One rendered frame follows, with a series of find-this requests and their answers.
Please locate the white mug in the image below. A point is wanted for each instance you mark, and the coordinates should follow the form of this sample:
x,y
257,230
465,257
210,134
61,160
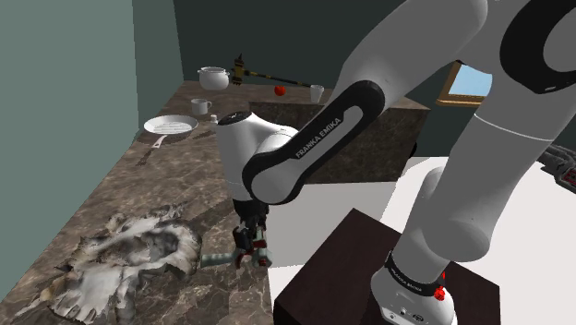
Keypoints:
x,y
199,106

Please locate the small white shaker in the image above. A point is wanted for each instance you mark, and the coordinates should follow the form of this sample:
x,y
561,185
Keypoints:
x,y
214,119

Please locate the white cup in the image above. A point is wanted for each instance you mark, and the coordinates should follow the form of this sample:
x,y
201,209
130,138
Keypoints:
x,y
316,93

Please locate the yellow black mallet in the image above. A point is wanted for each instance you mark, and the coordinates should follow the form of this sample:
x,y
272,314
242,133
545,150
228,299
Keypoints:
x,y
270,77

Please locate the dark robot stand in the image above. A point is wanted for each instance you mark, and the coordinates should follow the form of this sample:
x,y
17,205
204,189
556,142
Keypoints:
x,y
333,279

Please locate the wooden framed window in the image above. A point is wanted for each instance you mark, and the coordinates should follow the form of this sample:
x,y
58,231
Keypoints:
x,y
468,85

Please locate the grey object with red patch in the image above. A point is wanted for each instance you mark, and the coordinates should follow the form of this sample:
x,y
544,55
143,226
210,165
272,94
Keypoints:
x,y
560,166

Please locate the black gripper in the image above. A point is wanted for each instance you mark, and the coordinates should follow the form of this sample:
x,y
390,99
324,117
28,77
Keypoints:
x,y
250,210

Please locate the white frying pan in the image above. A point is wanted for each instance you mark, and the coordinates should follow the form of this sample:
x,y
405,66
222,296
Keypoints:
x,y
171,124

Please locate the red tomato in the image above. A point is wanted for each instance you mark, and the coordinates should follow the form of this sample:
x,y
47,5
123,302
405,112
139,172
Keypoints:
x,y
280,90

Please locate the white pot with lid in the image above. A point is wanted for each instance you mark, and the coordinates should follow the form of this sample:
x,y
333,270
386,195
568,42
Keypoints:
x,y
213,79

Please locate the grey tool with red parts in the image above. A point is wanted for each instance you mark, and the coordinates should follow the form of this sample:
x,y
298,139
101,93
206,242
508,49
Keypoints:
x,y
216,259

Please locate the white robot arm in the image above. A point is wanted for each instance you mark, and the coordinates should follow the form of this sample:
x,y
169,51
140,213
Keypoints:
x,y
472,157

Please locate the crumpled white grey cloth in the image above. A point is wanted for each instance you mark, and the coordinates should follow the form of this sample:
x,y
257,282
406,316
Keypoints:
x,y
117,265

